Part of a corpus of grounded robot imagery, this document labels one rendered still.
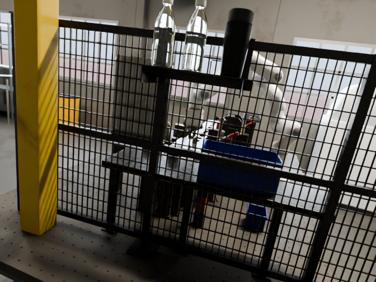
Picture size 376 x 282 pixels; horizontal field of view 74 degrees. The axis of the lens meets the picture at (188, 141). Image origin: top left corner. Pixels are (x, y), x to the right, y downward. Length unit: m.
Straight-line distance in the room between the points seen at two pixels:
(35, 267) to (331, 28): 4.39
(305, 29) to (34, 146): 4.07
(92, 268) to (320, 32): 4.21
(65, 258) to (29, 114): 0.55
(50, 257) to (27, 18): 0.84
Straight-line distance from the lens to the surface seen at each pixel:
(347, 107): 3.72
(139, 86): 0.97
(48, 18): 1.08
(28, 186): 1.18
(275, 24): 4.52
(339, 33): 4.56
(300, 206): 1.00
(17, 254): 1.19
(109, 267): 1.07
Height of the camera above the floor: 1.42
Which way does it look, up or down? 15 degrees down
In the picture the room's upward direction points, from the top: 8 degrees clockwise
